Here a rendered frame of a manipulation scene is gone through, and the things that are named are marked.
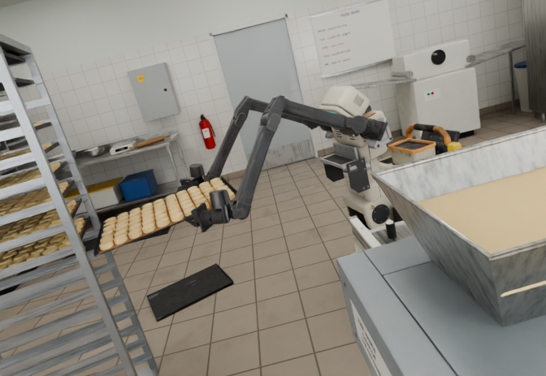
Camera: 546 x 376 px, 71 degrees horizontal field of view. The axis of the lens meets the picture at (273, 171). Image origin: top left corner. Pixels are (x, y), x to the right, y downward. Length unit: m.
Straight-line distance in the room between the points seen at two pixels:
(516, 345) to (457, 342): 0.06
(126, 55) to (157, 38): 0.48
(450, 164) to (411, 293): 0.22
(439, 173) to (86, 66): 5.61
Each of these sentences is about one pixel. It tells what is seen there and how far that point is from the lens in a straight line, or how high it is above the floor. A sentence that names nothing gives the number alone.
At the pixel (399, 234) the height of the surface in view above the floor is 0.84.
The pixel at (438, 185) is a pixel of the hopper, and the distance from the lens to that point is 0.66.
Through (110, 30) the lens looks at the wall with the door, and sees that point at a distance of 5.91.
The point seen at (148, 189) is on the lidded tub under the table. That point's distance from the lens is 5.38.
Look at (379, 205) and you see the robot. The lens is 2.02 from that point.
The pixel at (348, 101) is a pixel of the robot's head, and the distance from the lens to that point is 1.85.
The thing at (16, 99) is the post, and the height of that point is 1.60.
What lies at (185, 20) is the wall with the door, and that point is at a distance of 5.71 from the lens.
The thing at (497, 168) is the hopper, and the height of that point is 1.28.
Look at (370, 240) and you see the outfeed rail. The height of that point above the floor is 0.90.
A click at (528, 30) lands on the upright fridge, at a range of 5.69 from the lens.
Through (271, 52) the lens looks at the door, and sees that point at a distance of 5.68.
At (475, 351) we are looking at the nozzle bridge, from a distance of 0.51.
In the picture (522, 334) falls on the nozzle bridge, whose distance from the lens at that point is 0.53.
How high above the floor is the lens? 1.52
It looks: 16 degrees down
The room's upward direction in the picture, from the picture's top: 14 degrees counter-clockwise
